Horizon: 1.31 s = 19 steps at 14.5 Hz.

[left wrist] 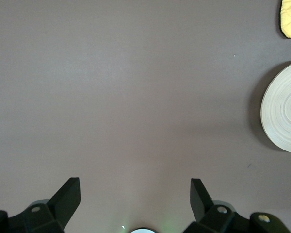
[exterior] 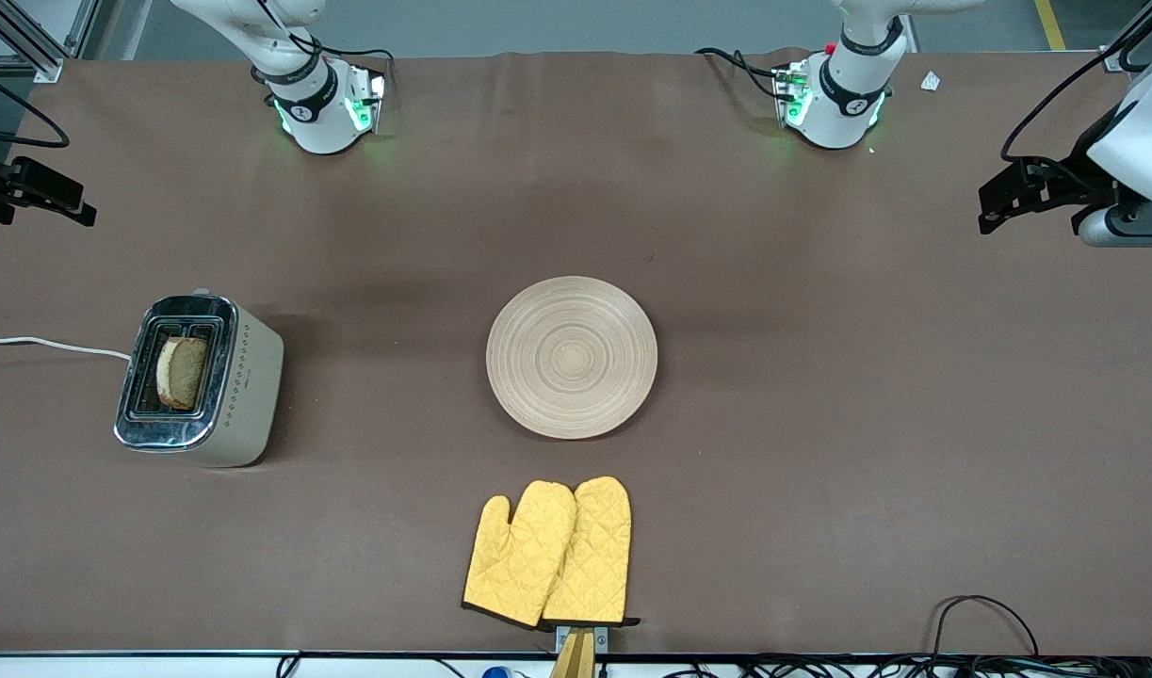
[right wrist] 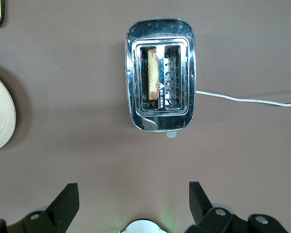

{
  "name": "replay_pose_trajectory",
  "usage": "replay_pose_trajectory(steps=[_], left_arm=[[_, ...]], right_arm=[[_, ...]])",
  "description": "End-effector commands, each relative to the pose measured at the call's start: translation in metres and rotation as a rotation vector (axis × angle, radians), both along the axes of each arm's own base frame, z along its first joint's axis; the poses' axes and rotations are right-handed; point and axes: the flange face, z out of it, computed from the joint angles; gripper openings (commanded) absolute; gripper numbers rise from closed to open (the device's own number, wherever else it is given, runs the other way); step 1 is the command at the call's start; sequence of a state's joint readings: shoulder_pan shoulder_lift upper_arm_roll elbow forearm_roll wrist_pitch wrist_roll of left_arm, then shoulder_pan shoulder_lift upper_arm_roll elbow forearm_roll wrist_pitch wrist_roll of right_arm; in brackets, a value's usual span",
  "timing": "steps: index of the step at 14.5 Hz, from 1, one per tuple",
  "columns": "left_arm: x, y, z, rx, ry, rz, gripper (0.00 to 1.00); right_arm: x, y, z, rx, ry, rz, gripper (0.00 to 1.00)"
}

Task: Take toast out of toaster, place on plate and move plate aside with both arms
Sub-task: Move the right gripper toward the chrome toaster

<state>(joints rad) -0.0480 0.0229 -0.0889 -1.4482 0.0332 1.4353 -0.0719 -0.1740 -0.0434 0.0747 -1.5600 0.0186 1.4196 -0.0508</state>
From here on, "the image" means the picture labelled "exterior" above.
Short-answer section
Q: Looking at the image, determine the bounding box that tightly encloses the brown toast slice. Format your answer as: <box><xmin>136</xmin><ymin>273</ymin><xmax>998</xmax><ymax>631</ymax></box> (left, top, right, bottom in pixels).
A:
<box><xmin>155</xmin><ymin>336</ymin><xmax>211</xmax><ymax>412</ymax></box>

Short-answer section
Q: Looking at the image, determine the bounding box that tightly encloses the round wooden plate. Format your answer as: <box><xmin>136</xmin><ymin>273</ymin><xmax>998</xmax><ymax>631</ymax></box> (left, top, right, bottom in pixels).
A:
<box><xmin>486</xmin><ymin>276</ymin><xmax>658</xmax><ymax>441</ymax></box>

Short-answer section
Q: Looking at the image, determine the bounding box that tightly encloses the beige chrome toaster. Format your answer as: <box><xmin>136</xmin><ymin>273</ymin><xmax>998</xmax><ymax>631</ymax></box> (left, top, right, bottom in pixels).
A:
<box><xmin>114</xmin><ymin>289</ymin><xmax>285</xmax><ymax>469</ymax></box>

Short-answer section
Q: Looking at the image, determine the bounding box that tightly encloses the brown table cover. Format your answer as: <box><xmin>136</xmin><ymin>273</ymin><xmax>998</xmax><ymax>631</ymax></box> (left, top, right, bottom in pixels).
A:
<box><xmin>0</xmin><ymin>47</ymin><xmax>1152</xmax><ymax>657</ymax></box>

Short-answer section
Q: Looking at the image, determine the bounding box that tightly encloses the yellow quilted oven mitt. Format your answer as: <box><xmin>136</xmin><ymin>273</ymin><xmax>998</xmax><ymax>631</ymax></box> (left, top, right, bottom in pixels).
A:
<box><xmin>462</xmin><ymin>480</ymin><xmax>577</xmax><ymax>630</ymax></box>
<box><xmin>542</xmin><ymin>476</ymin><xmax>641</xmax><ymax>629</ymax></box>

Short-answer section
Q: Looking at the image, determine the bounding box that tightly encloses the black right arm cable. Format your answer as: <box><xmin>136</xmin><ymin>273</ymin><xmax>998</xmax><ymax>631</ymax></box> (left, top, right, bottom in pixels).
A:
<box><xmin>0</xmin><ymin>68</ymin><xmax>72</xmax><ymax>150</ymax></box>

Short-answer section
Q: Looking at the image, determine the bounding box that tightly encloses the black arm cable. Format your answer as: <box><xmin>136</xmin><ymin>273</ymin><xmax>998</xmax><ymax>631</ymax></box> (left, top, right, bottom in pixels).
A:
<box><xmin>1000</xmin><ymin>0</ymin><xmax>1152</xmax><ymax>163</ymax></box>
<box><xmin>0</xmin><ymin>68</ymin><xmax>72</xmax><ymax>150</ymax></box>

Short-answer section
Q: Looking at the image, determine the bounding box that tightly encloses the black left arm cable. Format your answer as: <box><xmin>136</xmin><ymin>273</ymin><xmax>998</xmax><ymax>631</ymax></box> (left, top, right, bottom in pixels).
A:
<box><xmin>1000</xmin><ymin>0</ymin><xmax>1152</xmax><ymax>163</ymax></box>

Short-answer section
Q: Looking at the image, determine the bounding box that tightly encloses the white toaster power cable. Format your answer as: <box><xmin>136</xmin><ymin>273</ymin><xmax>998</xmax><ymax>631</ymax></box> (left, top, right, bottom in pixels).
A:
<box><xmin>0</xmin><ymin>336</ymin><xmax>132</xmax><ymax>363</ymax></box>

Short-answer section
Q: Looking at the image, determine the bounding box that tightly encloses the aluminium frame profile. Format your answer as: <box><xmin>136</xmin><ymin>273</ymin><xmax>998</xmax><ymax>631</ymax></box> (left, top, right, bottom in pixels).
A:
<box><xmin>1103</xmin><ymin>0</ymin><xmax>1152</xmax><ymax>73</ymax></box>
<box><xmin>0</xmin><ymin>0</ymin><xmax>103</xmax><ymax>84</ymax></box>

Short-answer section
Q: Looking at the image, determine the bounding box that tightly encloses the black base cable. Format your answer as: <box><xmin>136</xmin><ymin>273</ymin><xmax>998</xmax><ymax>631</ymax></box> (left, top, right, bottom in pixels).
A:
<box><xmin>694</xmin><ymin>46</ymin><xmax>786</xmax><ymax>101</ymax></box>

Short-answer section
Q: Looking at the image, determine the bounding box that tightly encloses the black looped cable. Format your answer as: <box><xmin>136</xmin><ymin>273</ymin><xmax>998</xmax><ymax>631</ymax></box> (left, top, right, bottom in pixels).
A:
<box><xmin>931</xmin><ymin>595</ymin><xmax>1041</xmax><ymax>660</ymax></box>

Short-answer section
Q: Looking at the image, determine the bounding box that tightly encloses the black cable bundle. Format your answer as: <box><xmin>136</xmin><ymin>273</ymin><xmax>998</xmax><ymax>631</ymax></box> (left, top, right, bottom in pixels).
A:
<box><xmin>665</xmin><ymin>654</ymin><xmax>1152</xmax><ymax>678</ymax></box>

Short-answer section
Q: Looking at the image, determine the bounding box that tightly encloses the small metal bracket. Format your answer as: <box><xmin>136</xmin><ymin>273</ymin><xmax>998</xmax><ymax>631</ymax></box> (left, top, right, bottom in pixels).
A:
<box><xmin>555</xmin><ymin>624</ymin><xmax>609</xmax><ymax>654</ymax></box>

